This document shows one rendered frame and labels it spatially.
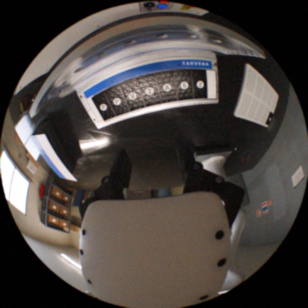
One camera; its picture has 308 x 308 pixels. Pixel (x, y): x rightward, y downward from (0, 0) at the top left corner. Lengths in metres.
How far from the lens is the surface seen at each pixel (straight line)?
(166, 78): 0.30
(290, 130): 2.30
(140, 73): 0.31
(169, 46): 0.24
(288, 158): 2.35
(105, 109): 0.35
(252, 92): 0.53
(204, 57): 0.34
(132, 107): 0.34
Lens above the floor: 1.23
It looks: 39 degrees down
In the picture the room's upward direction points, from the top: 176 degrees clockwise
